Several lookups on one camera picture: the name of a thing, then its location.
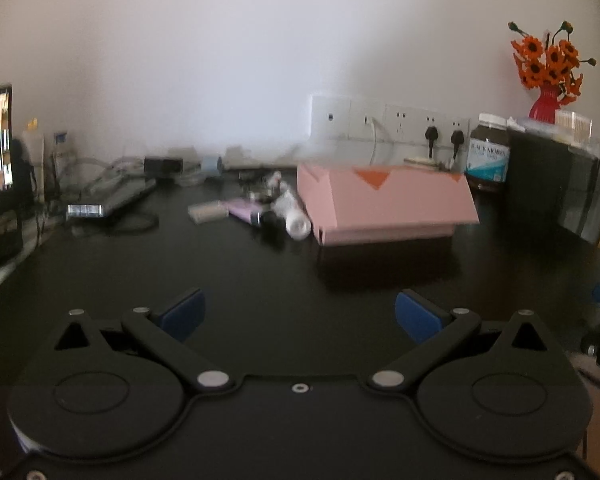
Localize purple packet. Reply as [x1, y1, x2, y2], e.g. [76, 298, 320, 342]
[227, 199, 263, 223]

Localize black glossy cabinet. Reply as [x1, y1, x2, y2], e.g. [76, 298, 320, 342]
[505, 127, 600, 246]

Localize pink cardboard box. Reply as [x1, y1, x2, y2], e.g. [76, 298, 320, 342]
[296, 162, 481, 247]

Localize black desktop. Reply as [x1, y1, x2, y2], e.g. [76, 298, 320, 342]
[0, 167, 600, 391]

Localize clear bottle blue cap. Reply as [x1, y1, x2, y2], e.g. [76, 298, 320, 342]
[50, 131, 76, 196]

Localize brown supplement bottle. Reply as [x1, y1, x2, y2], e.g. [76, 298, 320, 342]
[464, 112, 511, 193]

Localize red vase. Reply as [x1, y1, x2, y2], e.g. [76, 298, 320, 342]
[529, 87, 561, 123]

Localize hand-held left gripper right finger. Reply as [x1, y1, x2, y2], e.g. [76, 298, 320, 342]
[367, 289, 548, 393]

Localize clear plastic box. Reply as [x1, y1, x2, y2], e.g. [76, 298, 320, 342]
[187, 200, 229, 222]

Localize orange artificial flowers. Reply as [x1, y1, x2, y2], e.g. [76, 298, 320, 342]
[507, 20, 597, 106]

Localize black power adapter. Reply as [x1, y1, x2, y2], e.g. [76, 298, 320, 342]
[144, 156, 185, 178]

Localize white wall USB cable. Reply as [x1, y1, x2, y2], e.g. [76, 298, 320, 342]
[364, 116, 383, 163]

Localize white tube yellow cap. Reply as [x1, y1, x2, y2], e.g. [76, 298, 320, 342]
[22, 119, 46, 201]

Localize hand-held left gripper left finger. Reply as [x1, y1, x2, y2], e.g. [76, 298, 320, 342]
[55, 287, 233, 393]

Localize white squeeze tube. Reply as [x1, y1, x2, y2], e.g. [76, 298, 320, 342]
[272, 191, 313, 241]

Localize black smartphone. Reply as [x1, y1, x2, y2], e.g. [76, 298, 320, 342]
[66, 177, 158, 221]

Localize white wall socket panel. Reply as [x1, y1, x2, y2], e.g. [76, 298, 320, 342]
[310, 94, 472, 148]

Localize black cable tangle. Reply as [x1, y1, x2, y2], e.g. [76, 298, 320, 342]
[30, 155, 161, 235]

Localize clear cotton swab box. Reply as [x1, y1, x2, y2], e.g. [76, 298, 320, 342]
[554, 109, 593, 143]

